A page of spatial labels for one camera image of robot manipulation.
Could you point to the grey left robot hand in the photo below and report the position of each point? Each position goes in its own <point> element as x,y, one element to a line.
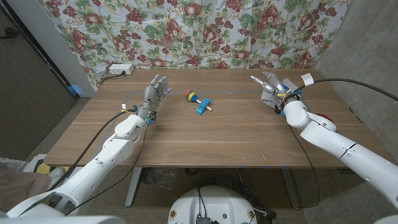
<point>152,95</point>

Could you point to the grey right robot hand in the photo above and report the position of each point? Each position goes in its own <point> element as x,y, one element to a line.
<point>280,88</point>

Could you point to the grey shirt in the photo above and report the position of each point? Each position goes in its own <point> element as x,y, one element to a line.
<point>269,99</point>

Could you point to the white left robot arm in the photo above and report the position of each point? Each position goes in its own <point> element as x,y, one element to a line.
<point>90,177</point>

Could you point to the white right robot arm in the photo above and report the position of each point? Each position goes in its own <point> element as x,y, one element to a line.
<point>357,155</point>

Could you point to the colourful striped wooden maraca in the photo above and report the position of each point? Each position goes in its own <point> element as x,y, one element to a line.
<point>189,95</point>

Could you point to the red cup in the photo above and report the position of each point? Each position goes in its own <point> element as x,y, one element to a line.
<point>327,116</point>

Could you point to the white power strip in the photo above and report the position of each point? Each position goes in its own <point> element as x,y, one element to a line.
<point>121,68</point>

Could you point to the blue toy building brick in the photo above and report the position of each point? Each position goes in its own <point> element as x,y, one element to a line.
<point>202,105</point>

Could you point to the blue tape piece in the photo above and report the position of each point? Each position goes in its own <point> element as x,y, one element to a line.
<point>75,90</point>

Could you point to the floral fruit print backdrop cloth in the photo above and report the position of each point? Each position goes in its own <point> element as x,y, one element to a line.
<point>202,31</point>

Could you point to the grey metal table leg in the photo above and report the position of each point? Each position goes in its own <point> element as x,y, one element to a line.
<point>133,186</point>
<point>291,188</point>

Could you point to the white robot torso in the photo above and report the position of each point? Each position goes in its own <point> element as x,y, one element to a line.
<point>214,202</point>

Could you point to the dark door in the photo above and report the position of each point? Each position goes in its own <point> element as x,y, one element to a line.
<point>28,93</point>

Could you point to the white yellow black floor machine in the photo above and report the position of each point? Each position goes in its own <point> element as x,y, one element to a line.
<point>43,168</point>

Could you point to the person in brown trousers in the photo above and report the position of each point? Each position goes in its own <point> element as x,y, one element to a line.
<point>18,189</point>

